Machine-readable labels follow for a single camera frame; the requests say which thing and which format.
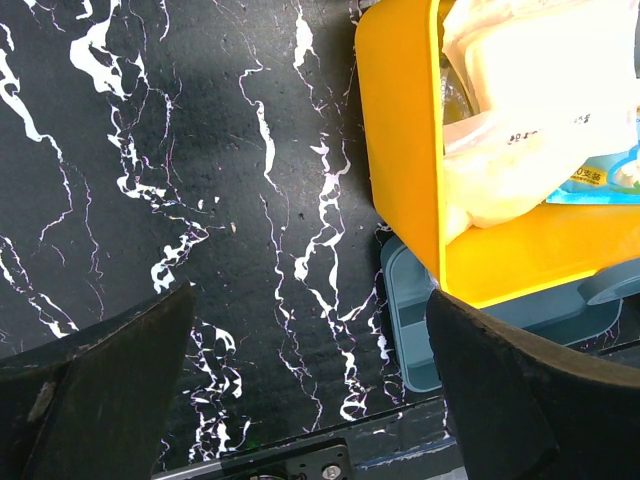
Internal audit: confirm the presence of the yellow medicine box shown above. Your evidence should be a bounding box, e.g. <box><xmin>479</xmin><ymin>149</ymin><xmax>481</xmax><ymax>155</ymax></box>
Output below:
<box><xmin>355</xmin><ymin>1</ymin><xmax>639</xmax><ymax>308</ymax></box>

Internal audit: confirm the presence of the cotton ball bag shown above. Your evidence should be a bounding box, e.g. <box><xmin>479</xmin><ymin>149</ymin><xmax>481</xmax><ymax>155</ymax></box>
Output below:
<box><xmin>442</xmin><ymin>1</ymin><xmax>639</xmax><ymax>241</ymax></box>

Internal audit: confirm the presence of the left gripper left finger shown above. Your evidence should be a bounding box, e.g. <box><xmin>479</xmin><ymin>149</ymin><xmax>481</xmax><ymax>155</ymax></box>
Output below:
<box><xmin>1</xmin><ymin>283</ymin><xmax>195</xmax><ymax>479</ymax></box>

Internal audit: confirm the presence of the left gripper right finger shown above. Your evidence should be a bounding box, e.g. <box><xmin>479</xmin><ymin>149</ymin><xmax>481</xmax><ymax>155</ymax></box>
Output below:
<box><xmin>426</xmin><ymin>290</ymin><xmax>639</xmax><ymax>479</ymax></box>

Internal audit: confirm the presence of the cotton swab bag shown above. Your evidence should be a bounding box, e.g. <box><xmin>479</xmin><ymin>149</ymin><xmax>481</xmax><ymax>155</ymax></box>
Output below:
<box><xmin>546</xmin><ymin>109</ymin><xmax>639</xmax><ymax>205</ymax></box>

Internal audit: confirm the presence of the blue divided tray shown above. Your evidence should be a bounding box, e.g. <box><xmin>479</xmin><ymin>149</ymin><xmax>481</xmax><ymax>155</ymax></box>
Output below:
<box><xmin>380</xmin><ymin>236</ymin><xmax>639</xmax><ymax>393</ymax></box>

